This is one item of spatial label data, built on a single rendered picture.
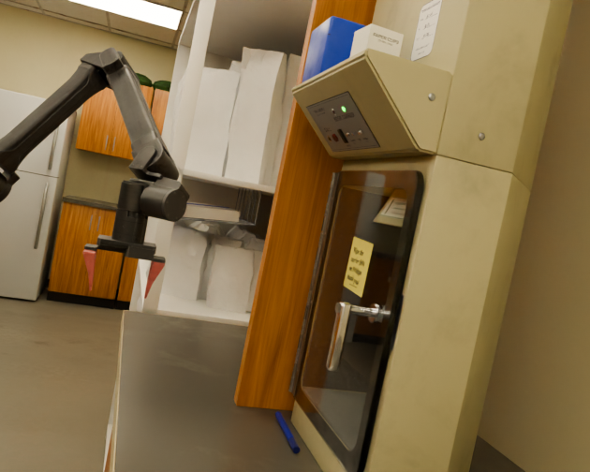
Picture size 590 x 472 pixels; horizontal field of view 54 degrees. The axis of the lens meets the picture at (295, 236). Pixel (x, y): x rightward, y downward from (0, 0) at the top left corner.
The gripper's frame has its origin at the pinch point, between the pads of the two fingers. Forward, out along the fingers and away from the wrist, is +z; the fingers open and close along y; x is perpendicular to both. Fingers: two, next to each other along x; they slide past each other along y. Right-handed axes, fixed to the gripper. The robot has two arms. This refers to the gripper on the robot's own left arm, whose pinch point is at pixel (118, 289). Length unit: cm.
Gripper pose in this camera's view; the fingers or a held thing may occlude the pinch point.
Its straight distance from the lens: 110.5
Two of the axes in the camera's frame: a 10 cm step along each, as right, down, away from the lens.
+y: 9.4, 1.7, 2.8
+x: -2.7, -0.9, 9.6
